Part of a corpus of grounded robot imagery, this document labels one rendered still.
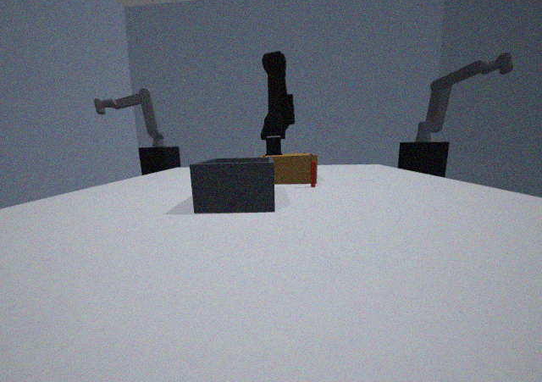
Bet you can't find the red peg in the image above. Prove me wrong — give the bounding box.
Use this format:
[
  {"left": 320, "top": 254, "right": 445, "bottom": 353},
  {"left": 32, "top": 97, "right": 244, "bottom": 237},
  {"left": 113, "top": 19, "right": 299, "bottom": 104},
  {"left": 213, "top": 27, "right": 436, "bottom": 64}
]
[{"left": 311, "top": 161, "right": 316, "bottom": 187}]

